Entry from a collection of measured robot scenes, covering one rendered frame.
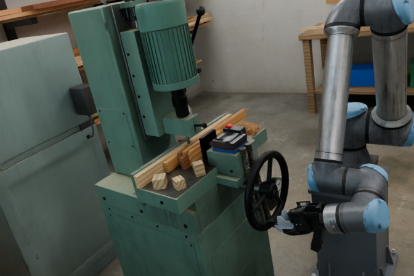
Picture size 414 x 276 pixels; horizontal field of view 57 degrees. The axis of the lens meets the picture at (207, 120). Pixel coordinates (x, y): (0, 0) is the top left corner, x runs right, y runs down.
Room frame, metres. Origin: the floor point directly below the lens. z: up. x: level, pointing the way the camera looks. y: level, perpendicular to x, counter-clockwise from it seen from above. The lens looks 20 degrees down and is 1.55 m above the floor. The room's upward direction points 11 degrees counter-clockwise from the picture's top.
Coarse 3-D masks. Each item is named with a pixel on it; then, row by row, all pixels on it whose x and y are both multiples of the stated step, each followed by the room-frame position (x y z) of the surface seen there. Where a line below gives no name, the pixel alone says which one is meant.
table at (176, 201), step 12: (264, 132) 1.52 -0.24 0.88; (180, 168) 1.30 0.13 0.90; (192, 168) 1.28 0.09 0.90; (216, 168) 1.26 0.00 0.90; (168, 180) 1.23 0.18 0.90; (192, 180) 1.20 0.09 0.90; (204, 180) 1.20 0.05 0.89; (216, 180) 1.24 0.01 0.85; (228, 180) 1.21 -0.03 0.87; (240, 180) 1.20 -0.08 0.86; (144, 192) 1.19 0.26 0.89; (156, 192) 1.16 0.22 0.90; (168, 192) 1.14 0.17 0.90; (180, 192) 1.13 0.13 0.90; (192, 192) 1.15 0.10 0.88; (204, 192) 1.19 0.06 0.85; (156, 204) 1.16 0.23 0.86; (168, 204) 1.12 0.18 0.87; (180, 204) 1.10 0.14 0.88
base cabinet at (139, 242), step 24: (120, 216) 1.42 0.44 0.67; (240, 216) 1.32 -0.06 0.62; (264, 216) 1.45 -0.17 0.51; (120, 240) 1.46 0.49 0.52; (144, 240) 1.34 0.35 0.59; (168, 240) 1.24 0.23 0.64; (192, 240) 1.15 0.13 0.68; (216, 240) 1.20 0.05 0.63; (240, 240) 1.30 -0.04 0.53; (264, 240) 1.43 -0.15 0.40; (120, 264) 1.51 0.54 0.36; (144, 264) 1.37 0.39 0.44; (168, 264) 1.26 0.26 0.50; (192, 264) 1.17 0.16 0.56; (216, 264) 1.17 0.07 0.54; (240, 264) 1.28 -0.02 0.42; (264, 264) 1.41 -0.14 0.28
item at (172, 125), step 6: (168, 114) 1.46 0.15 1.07; (174, 114) 1.45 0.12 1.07; (192, 114) 1.41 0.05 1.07; (162, 120) 1.44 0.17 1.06; (168, 120) 1.41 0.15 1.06; (174, 120) 1.39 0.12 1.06; (180, 120) 1.37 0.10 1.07; (186, 120) 1.35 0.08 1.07; (192, 120) 1.37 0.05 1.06; (198, 120) 1.39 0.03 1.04; (168, 126) 1.42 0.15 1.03; (174, 126) 1.39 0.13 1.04; (180, 126) 1.37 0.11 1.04; (186, 126) 1.35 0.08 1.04; (192, 126) 1.36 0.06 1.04; (168, 132) 1.42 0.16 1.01; (174, 132) 1.40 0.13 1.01; (180, 132) 1.38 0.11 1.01; (186, 132) 1.36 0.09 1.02; (192, 132) 1.36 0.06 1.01
